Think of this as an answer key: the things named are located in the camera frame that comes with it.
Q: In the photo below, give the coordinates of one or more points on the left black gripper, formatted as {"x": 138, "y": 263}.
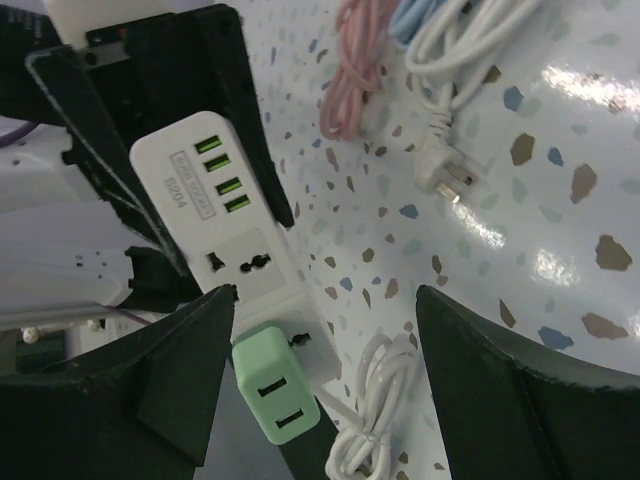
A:
{"x": 166, "y": 65}

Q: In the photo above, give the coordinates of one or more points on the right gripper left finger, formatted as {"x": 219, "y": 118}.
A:
{"x": 140, "y": 407}

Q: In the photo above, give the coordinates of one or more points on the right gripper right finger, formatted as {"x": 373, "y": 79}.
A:
{"x": 510, "y": 408}

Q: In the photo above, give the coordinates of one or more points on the green plug adapter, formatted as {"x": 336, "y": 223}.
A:
{"x": 274, "y": 385}

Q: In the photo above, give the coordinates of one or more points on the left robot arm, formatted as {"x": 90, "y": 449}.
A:
{"x": 42, "y": 282}

